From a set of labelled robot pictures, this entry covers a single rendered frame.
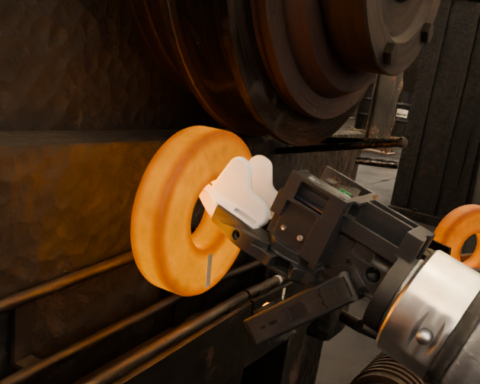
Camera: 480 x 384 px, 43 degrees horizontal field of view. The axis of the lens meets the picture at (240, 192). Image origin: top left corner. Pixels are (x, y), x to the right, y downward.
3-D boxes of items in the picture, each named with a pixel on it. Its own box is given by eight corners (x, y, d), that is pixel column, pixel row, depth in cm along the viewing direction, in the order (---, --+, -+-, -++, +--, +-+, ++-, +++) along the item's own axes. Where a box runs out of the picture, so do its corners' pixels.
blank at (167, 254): (132, 135, 49) (165, 142, 47) (235, 118, 62) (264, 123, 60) (125, 308, 53) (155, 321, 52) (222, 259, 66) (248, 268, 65)
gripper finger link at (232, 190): (214, 132, 55) (296, 181, 51) (190, 189, 57) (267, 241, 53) (194, 132, 53) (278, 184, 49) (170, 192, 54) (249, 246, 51)
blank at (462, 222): (443, 300, 113) (456, 308, 110) (416, 236, 106) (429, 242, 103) (503, 253, 116) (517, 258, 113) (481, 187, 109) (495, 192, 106)
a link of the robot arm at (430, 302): (440, 356, 51) (408, 400, 43) (390, 322, 53) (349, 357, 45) (497, 268, 48) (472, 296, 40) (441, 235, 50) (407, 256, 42)
